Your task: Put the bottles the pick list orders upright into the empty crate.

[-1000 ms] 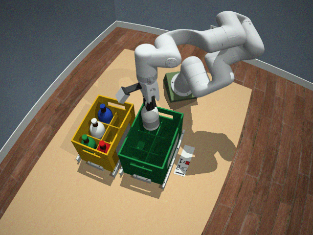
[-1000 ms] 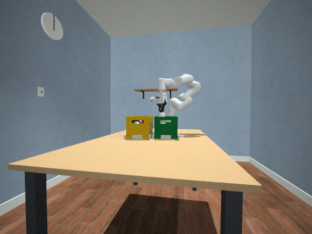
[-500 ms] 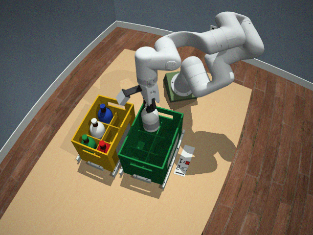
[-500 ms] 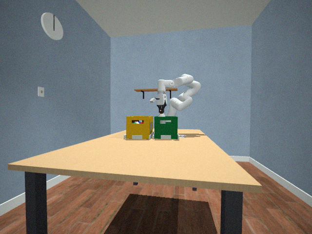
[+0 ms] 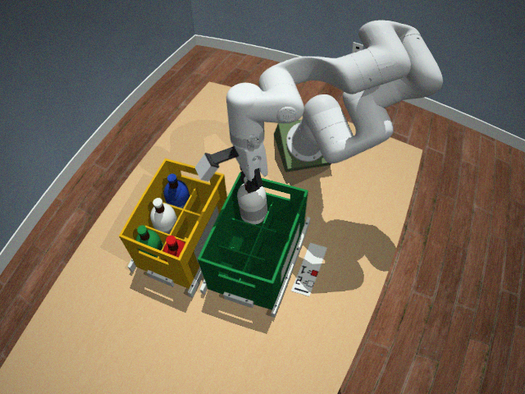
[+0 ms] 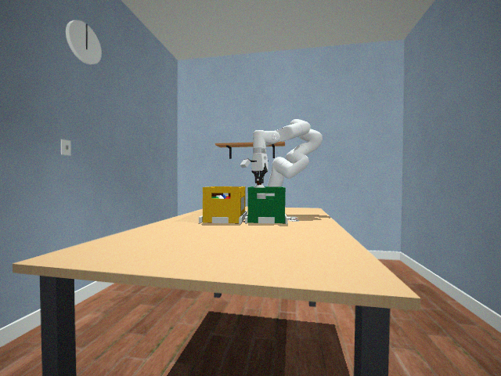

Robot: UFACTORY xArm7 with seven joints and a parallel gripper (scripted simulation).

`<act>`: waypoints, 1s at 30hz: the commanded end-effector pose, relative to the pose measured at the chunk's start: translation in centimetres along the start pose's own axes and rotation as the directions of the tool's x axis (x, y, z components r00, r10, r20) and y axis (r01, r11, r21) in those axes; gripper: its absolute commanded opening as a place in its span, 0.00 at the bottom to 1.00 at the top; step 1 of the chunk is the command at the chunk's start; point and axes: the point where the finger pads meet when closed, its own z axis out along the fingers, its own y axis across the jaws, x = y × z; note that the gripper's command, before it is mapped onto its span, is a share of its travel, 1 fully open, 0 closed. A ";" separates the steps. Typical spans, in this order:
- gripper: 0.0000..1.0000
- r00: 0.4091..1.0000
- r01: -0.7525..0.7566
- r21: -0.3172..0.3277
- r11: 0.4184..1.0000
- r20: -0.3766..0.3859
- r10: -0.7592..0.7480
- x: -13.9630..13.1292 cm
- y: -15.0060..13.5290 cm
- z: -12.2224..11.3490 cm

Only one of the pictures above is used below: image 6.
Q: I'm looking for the green plastic bottle crate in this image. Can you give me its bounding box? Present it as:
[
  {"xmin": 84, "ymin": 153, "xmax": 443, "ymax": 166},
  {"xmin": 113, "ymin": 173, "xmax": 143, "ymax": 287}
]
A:
[{"xmin": 247, "ymin": 186, "xmax": 286, "ymax": 223}]

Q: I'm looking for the yellow crate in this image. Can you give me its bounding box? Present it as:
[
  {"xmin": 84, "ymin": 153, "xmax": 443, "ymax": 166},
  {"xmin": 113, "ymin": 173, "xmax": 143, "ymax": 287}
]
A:
[{"xmin": 203, "ymin": 186, "xmax": 246, "ymax": 223}]

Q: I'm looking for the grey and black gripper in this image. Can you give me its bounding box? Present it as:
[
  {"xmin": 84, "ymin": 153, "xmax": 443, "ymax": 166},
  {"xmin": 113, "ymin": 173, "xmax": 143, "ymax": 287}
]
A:
[{"xmin": 251, "ymin": 153, "xmax": 269, "ymax": 183}]

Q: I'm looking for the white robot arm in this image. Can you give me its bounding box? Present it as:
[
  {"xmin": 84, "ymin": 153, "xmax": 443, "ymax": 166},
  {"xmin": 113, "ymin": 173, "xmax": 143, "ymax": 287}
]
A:
[{"xmin": 253, "ymin": 119, "xmax": 323, "ymax": 186}]

